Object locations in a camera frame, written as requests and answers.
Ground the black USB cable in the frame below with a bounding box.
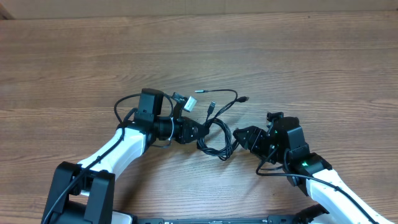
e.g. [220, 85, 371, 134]
[196, 96, 250, 162]

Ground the black cable with thin plug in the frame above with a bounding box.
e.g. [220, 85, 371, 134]
[194, 88, 239, 103]

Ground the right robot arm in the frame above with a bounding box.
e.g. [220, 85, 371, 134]
[233, 112, 389, 223]

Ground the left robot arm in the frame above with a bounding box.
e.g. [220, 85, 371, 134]
[42, 88, 208, 224]

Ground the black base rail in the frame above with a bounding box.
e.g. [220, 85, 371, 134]
[132, 215, 298, 224]

